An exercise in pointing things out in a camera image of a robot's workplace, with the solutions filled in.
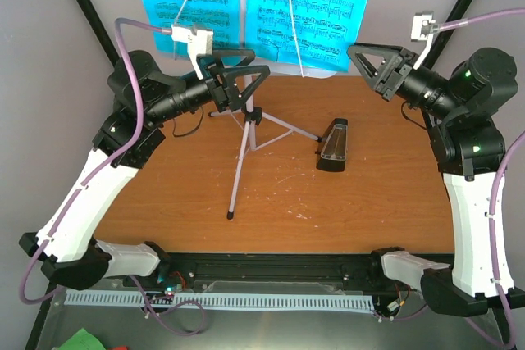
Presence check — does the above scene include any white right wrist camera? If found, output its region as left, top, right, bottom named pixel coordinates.
left=410, top=11, right=437, bottom=70

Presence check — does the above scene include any black metronome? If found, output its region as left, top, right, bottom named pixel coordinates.
left=316, top=118, right=349, bottom=173

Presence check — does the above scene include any white tripod music stand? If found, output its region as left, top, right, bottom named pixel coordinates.
left=129, top=0, right=382, bottom=220

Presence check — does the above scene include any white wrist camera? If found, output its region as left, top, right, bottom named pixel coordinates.
left=410, top=11, right=437, bottom=70
left=171, top=24, right=214, bottom=80

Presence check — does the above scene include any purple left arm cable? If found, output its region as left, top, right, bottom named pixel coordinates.
left=20, top=17, right=176, bottom=306

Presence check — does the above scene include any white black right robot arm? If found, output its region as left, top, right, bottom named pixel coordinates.
left=348, top=43, right=524, bottom=317

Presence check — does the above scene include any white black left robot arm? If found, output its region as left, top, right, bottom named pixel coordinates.
left=19, top=49, right=270, bottom=290

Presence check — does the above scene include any green paper sheet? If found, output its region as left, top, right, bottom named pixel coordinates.
left=53, top=329, right=106, bottom=350

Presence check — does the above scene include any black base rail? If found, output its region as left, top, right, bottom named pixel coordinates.
left=139, top=252, right=395, bottom=294

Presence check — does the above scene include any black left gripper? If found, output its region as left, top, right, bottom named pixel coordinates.
left=147, top=47, right=272, bottom=125

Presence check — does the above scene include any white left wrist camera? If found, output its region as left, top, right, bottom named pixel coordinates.
left=171, top=24, right=214, bottom=80

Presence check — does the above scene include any light blue cable duct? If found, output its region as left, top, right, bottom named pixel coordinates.
left=63, top=290, right=374, bottom=314

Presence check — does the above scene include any black right frame post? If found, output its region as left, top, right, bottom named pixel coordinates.
left=423, top=0, right=473, bottom=69

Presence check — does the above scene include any black aluminium frame post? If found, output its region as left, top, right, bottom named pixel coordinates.
left=75, top=0, right=119, bottom=66

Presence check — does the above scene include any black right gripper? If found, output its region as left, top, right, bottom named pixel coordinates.
left=345, top=43, right=460, bottom=120

